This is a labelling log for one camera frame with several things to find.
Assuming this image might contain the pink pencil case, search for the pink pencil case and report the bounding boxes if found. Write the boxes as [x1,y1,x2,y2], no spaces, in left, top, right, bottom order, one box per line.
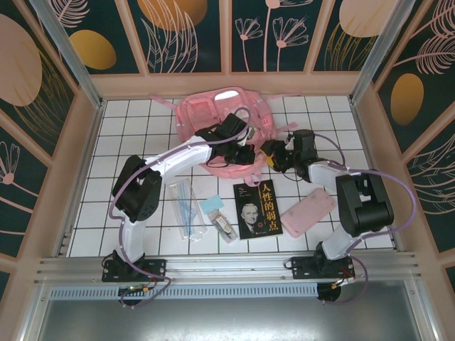
[280,187,338,239]

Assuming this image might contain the black book with portrait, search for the black book with portrait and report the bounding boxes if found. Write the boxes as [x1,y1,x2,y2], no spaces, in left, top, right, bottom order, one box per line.
[232,179,284,241]

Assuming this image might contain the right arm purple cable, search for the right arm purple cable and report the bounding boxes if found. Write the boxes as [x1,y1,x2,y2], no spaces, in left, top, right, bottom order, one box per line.
[314,134,417,306]

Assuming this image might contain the clear ruler set pouch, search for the clear ruler set pouch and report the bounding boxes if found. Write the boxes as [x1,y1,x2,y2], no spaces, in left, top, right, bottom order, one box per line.
[166,180,208,244]

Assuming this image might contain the aluminium mounting rail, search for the aluminium mounting rail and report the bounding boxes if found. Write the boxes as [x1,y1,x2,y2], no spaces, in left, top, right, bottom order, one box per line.
[33,251,424,286]

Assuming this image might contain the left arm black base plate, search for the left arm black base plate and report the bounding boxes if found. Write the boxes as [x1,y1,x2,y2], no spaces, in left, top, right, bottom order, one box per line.
[102,258,168,283]

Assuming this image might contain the slotted grey cable duct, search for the slotted grey cable duct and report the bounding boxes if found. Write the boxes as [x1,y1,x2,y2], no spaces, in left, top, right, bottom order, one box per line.
[48,283,321,300]

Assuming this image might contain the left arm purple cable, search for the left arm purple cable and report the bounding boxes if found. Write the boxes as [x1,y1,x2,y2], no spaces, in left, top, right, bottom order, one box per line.
[108,106,257,310]

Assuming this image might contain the aluminium frame post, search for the aluminium frame post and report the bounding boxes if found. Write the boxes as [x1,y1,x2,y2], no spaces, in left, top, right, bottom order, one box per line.
[348,0,417,104]
[30,0,106,109]

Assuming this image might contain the light blue sticky notes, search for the light blue sticky notes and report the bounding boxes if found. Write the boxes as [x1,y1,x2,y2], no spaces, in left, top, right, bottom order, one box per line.
[200,194,225,215]

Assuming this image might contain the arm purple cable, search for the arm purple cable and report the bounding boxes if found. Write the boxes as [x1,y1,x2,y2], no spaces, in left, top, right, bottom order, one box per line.
[314,134,417,306]
[108,106,257,310]

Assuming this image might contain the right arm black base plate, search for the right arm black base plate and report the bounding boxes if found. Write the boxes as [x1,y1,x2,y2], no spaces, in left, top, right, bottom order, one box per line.
[284,256,356,282]

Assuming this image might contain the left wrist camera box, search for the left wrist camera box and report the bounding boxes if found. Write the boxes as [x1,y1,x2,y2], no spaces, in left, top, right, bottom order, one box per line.
[242,126,257,147]

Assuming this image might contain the clear packet of stationery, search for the clear packet of stationery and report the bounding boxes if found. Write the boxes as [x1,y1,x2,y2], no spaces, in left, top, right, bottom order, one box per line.
[208,209,238,245]

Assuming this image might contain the pink backpack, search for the pink backpack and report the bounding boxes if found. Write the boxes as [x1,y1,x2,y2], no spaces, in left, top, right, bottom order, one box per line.
[149,86,301,188]

